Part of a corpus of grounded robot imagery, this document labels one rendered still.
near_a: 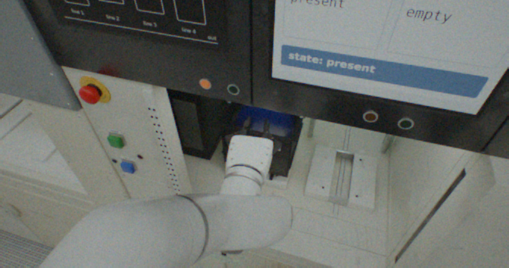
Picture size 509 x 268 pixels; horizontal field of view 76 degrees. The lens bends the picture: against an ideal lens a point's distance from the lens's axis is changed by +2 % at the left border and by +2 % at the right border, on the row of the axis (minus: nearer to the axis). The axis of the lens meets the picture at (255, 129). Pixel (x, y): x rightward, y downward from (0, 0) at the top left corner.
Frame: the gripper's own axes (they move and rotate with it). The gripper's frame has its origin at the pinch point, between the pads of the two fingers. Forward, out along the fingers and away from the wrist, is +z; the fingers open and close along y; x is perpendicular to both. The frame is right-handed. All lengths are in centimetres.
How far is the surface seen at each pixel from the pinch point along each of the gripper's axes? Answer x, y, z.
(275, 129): -15.0, 3.4, 14.3
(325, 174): -28.9, 21.1, 9.9
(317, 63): 31.8, 11.6, -17.0
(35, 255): -119, -122, -5
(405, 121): 24.7, 25.3, -18.9
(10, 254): -119, -137, -7
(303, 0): 40.4, 8.7, -16.6
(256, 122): -13.7, -2.8, 15.0
